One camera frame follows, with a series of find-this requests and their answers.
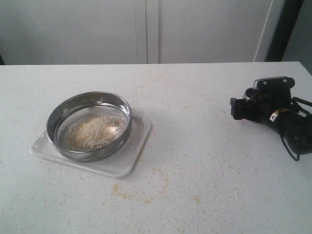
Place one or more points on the round steel mesh sieve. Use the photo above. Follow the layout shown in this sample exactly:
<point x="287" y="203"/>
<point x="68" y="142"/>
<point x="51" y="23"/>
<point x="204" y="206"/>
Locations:
<point x="80" y="107"/>

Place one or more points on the pile of beige sand grains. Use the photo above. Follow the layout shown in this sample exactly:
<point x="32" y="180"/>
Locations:
<point x="93" y="132"/>

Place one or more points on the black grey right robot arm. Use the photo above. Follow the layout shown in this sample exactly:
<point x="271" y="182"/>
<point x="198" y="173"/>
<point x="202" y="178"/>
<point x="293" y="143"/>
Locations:
<point x="294" y="128"/>

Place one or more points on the white cabinet with doors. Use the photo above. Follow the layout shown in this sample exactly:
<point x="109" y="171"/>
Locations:
<point x="136" y="31"/>

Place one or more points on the white rectangular plastic tray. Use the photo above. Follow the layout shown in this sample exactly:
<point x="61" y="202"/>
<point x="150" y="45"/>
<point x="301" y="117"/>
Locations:
<point x="117" y="165"/>

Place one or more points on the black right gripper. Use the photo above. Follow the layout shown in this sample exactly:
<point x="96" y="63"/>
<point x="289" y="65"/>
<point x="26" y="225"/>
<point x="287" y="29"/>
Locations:
<point x="268" y="98"/>

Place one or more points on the stainless steel cup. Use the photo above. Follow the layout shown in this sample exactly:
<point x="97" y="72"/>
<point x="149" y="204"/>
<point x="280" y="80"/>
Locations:
<point x="249" y="93"/>

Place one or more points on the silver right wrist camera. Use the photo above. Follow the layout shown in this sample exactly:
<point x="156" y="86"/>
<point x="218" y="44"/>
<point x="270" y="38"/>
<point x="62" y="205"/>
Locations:
<point x="273" y="81"/>

